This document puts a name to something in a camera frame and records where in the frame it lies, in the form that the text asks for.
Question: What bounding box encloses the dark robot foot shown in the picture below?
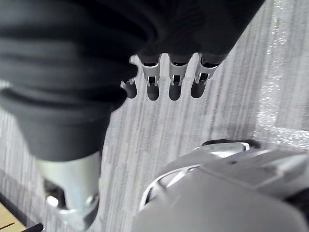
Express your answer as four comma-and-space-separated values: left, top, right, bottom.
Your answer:
201, 139, 263, 149

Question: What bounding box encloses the wooden shelf with black edge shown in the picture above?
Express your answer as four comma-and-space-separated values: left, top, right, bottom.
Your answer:
0, 192, 44, 232

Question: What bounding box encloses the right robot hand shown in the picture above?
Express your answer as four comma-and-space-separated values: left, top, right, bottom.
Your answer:
0, 0, 266, 232

